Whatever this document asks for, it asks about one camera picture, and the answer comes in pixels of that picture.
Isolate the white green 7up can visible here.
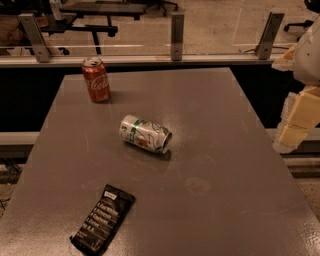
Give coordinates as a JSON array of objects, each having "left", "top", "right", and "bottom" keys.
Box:
[{"left": 119, "top": 115, "right": 172, "bottom": 154}]

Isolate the metal railing bar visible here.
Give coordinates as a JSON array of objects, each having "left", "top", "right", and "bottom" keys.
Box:
[{"left": 0, "top": 53, "right": 280, "bottom": 68}]

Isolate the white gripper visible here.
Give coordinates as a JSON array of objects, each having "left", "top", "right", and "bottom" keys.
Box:
[{"left": 272, "top": 17, "right": 320, "bottom": 154}]

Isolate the black snack bar wrapper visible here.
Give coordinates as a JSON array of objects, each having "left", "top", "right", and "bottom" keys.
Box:
[{"left": 70, "top": 184, "right": 136, "bottom": 256}]

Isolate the left metal rail bracket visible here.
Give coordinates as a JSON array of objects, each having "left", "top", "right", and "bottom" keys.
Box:
[{"left": 18, "top": 13, "right": 51, "bottom": 63}]

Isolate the black background desk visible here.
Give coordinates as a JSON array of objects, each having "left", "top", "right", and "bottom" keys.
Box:
[{"left": 41, "top": 1, "right": 146, "bottom": 55}]

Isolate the metal rail bracket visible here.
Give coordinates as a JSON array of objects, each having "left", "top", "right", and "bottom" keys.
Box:
[
  {"left": 171, "top": 13, "right": 184, "bottom": 61},
  {"left": 254, "top": 12, "right": 284, "bottom": 60},
  {"left": 18, "top": 13, "right": 51, "bottom": 63}
]

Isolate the red coke can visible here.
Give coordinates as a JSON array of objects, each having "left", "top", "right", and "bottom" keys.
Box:
[{"left": 81, "top": 57, "right": 111, "bottom": 103}]

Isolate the middle metal rail bracket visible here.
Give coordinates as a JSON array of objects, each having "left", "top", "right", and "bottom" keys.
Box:
[{"left": 171, "top": 13, "right": 184, "bottom": 61}]

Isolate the black office chair base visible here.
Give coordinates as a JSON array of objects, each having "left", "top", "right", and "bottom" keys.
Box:
[{"left": 284, "top": 0, "right": 320, "bottom": 32}]

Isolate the right metal rail bracket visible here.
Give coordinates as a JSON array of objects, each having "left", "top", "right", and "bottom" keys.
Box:
[{"left": 254, "top": 12, "right": 284, "bottom": 60}]

